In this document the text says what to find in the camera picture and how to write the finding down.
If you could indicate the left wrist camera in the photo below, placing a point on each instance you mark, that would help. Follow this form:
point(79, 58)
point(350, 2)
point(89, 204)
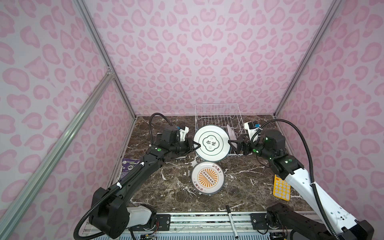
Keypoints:
point(183, 132)

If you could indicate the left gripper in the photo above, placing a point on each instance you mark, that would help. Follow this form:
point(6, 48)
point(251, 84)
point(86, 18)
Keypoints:
point(188, 147)

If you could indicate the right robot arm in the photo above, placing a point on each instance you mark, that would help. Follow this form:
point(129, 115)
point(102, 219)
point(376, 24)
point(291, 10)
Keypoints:
point(336, 223)

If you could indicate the black marker pen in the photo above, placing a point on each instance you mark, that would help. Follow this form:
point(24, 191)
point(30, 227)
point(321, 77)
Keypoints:
point(228, 209)

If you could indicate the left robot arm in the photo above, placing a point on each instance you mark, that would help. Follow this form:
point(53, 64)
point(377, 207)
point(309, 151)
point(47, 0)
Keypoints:
point(109, 211)

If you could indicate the purple book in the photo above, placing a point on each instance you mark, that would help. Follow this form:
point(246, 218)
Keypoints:
point(127, 166)

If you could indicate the white wire dish rack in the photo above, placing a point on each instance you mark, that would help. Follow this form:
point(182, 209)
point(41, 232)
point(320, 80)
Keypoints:
point(220, 115)

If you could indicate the yellow calculator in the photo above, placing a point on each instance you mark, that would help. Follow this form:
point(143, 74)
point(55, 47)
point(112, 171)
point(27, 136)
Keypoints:
point(281, 189)

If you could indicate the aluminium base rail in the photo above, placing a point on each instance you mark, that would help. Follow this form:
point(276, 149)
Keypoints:
point(211, 226)

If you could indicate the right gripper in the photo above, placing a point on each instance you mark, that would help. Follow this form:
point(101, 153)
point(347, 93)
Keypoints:
point(246, 143)

